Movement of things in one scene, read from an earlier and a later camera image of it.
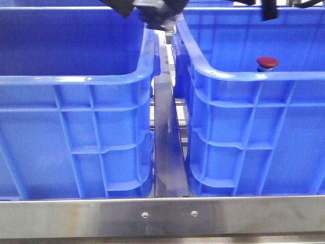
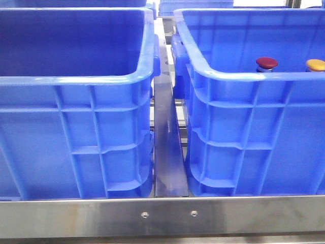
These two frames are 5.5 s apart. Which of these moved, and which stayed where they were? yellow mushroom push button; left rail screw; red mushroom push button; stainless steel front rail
Moved: yellow mushroom push button
Stayed: red mushroom push button; left rail screw; stainless steel front rail
